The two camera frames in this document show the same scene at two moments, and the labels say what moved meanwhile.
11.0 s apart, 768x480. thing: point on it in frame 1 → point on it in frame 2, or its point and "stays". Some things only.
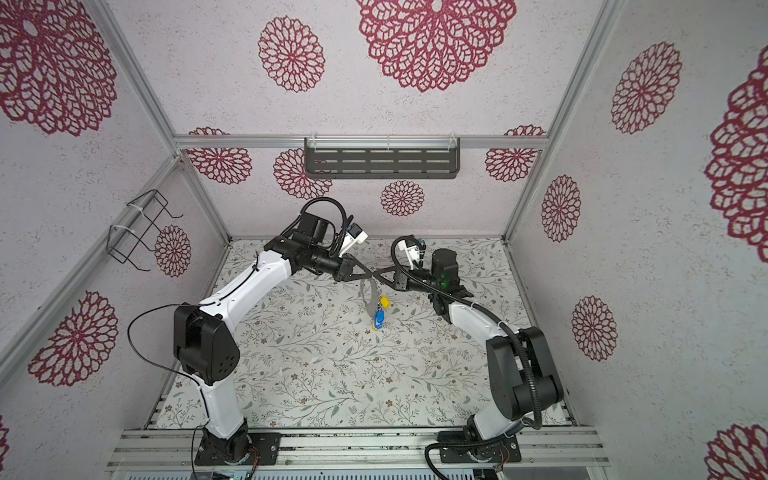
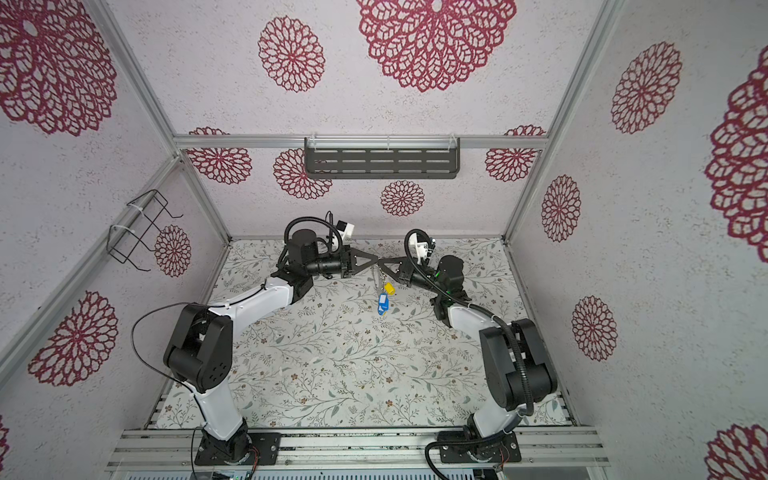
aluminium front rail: x=176 y=450 stays
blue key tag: x=379 y=318 → x=383 y=303
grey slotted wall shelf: x=382 y=158 stays
